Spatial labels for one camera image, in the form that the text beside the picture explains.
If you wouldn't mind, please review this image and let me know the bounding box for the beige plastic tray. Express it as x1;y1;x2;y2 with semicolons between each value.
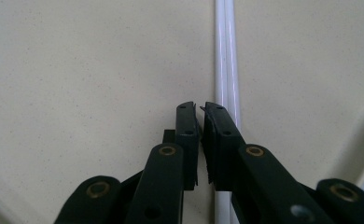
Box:
0;0;364;224

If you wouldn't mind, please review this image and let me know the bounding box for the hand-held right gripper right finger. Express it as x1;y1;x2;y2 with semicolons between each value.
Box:
200;101;248;192

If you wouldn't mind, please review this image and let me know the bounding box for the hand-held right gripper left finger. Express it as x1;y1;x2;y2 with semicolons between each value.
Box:
162;101;201;191

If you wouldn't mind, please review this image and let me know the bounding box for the white chopstick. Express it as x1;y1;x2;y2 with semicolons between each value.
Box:
225;0;243;224

